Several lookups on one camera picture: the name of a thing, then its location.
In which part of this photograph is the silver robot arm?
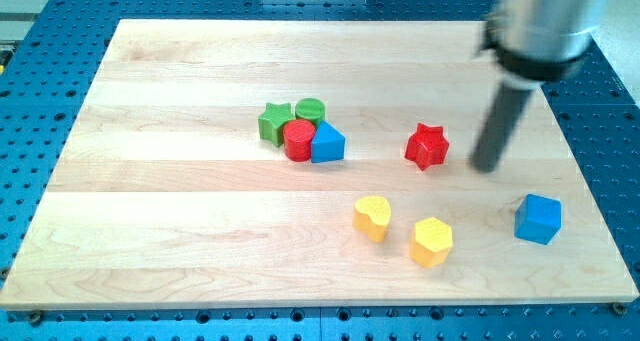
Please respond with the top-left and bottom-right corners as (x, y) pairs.
(480, 0), (608, 91)

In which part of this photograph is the green star block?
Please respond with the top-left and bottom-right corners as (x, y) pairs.
(258, 103), (295, 147)

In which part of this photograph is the red star block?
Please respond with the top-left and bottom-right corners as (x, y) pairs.
(404, 123), (449, 171)

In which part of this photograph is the blue triangle block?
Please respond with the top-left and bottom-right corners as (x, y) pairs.
(311, 121), (346, 163)

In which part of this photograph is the red cylinder block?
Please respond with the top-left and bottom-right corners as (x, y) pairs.
(283, 119), (316, 162)

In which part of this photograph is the green cylinder block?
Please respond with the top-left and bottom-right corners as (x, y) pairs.
(295, 98), (326, 126)

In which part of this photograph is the yellow heart block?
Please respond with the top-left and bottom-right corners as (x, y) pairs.
(353, 195), (391, 243)

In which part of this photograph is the wooden board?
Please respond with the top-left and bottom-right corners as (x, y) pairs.
(1, 19), (638, 310)

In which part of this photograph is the yellow hexagon block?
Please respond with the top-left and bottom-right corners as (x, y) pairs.
(409, 217), (453, 268)

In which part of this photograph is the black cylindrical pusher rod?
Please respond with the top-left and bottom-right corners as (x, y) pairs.
(470, 82), (532, 173)

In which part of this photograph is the blue cube block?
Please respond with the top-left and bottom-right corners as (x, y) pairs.
(514, 194), (562, 245)

